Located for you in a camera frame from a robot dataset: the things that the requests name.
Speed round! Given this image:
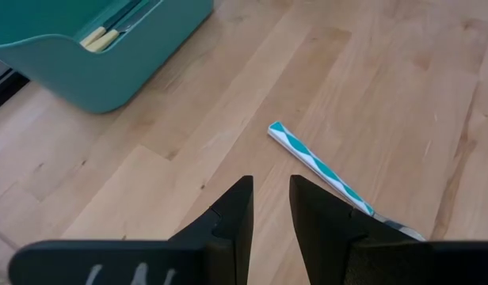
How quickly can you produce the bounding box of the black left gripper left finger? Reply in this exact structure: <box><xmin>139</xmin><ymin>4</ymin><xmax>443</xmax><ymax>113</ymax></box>
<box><xmin>168</xmin><ymin>175</ymin><xmax>254</xmax><ymax>285</ymax></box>

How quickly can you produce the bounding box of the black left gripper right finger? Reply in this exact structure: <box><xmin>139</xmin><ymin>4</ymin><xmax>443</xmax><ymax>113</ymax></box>
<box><xmin>289</xmin><ymin>175</ymin><xmax>423</xmax><ymax>285</ymax></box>

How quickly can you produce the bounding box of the teal white patterned knife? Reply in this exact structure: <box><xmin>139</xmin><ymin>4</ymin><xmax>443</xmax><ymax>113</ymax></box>
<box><xmin>266</xmin><ymin>120</ymin><xmax>427</xmax><ymax>242</ymax></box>

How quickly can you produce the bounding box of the yellow-handled table knife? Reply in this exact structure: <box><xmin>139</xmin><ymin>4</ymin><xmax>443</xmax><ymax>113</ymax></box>
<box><xmin>85</xmin><ymin>0</ymin><xmax>164</xmax><ymax>54</ymax></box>
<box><xmin>79</xmin><ymin>0</ymin><xmax>144</xmax><ymax>48</ymax></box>

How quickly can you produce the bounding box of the teal plastic bin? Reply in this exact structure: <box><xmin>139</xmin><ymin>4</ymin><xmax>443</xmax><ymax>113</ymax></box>
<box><xmin>0</xmin><ymin>0</ymin><xmax>215</xmax><ymax>115</ymax></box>

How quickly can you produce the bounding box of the black metal table frame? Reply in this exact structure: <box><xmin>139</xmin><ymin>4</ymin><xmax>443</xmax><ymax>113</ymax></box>
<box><xmin>0</xmin><ymin>69</ymin><xmax>31</xmax><ymax>115</ymax></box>

